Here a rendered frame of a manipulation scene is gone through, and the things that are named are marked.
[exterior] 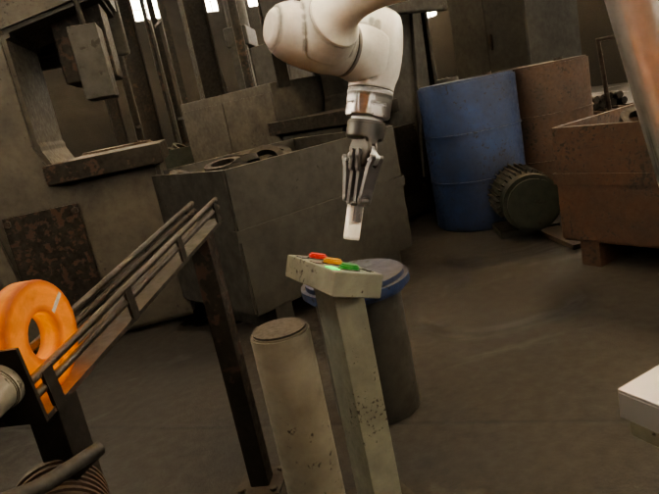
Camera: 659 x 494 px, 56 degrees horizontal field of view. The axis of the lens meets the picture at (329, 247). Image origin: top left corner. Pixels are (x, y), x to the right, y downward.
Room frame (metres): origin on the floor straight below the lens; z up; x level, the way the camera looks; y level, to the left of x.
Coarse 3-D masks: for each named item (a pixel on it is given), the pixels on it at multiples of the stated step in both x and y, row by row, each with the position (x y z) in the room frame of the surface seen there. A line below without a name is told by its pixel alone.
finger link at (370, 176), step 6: (372, 156) 1.16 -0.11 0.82; (372, 162) 1.16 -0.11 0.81; (366, 168) 1.18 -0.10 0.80; (372, 168) 1.17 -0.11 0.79; (378, 168) 1.18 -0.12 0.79; (366, 174) 1.17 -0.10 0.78; (372, 174) 1.17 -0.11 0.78; (366, 180) 1.17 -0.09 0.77; (372, 180) 1.18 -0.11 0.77; (366, 186) 1.17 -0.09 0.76; (372, 186) 1.18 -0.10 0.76; (360, 192) 1.18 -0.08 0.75; (366, 192) 1.18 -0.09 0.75; (372, 192) 1.18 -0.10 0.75; (360, 198) 1.17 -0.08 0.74
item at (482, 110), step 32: (448, 96) 3.57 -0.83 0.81; (480, 96) 3.52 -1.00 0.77; (512, 96) 3.60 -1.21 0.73; (448, 128) 3.59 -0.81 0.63; (480, 128) 3.52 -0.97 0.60; (512, 128) 3.58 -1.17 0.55; (448, 160) 3.61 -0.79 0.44; (480, 160) 3.52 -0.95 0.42; (512, 160) 3.56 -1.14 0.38; (448, 192) 3.64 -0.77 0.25; (480, 192) 3.53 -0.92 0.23; (448, 224) 3.67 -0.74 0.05; (480, 224) 3.54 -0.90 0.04
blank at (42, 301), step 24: (24, 288) 0.80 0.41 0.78; (48, 288) 0.84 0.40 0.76; (0, 312) 0.76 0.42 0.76; (24, 312) 0.78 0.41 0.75; (48, 312) 0.83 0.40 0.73; (72, 312) 0.88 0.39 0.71; (0, 336) 0.74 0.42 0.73; (24, 336) 0.77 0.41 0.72; (48, 336) 0.84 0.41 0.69; (24, 360) 0.75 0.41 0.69
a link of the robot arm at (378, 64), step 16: (368, 16) 1.22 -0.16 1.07; (384, 16) 1.21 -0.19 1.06; (368, 32) 1.19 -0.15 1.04; (384, 32) 1.20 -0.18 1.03; (400, 32) 1.23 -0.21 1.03; (368, 48) 1.18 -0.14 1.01; (384, 48) 1.19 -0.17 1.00; (400, 48) 1.22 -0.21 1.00; (368, 64) 1.18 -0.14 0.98; (384, 64) 1.19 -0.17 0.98; (400, 64) 1.23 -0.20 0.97; (352, 80) 1.21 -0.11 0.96; (368, 80) 1.20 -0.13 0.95; (384, 80) 1.20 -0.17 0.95
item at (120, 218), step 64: (0, 0) 2.89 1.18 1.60; (64, 0) 2.93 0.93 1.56; (0, 64) 2.88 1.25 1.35; (64, 64) 3.07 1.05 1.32; (0, 128) 2.86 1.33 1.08; (0, 192) 2.85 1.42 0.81; (64, 192) 2.89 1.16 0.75; (128, 192) 2.94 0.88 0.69; (0, 256) 2.81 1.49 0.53; (64, 256) 2.87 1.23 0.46
